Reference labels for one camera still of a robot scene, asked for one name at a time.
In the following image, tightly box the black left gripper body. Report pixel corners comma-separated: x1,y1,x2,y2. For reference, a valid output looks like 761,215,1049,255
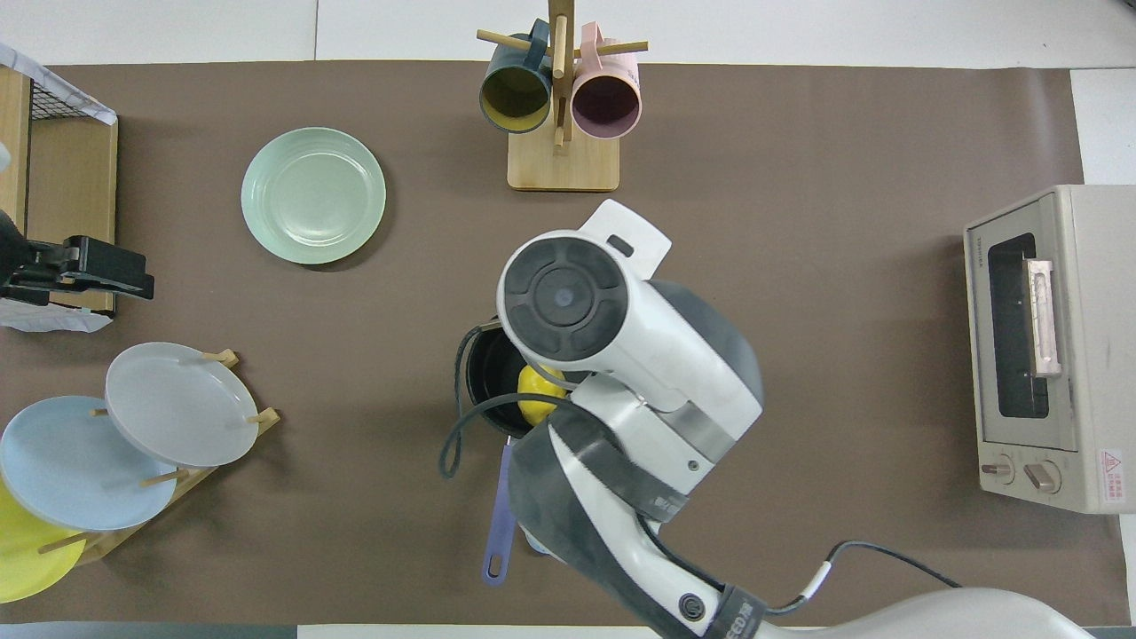
0,209,67,307

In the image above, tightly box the yellow lemon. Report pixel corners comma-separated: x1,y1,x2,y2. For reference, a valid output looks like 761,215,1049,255
517,364,569,425

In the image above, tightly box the grey plate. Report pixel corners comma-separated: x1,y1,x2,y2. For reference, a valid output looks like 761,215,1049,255
105,342,261,469

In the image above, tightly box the light blue plate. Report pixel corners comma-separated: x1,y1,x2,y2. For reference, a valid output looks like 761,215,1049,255
0,395,178,533

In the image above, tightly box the mint green plate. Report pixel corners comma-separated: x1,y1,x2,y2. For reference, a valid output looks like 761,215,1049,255
241,127,388,266

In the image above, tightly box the wooden plate rack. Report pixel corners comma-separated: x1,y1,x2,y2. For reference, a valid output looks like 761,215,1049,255
35,349,281,564

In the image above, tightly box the yellow plate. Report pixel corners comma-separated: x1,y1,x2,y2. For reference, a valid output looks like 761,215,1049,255
0,479,87,604

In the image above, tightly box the white crumpled cloth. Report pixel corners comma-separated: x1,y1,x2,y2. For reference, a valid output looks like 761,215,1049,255
0,297,114,334

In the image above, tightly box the white patterned cloth bag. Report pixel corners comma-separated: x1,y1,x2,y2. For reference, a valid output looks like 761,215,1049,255
0,43,116,125

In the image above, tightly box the dark blue saucepan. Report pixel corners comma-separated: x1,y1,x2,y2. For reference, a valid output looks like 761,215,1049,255
461,315,544,587

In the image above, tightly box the dark teal mug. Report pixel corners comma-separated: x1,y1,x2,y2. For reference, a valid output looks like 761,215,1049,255
479,20,555,135

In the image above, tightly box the wooden mug tree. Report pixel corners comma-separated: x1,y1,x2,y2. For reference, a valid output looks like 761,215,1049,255
477,0,650,193

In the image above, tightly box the pink mug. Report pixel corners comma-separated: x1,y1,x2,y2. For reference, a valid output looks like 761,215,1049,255
571,22,643,141

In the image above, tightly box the brown table mat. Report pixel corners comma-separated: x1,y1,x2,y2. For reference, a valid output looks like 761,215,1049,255
0,60,1121,627

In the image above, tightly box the beige toaster oven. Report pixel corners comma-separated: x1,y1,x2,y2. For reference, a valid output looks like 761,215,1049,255
963,184,1136,516

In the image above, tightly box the black wire basket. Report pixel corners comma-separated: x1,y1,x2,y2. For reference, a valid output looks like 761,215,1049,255
31,75,94,122

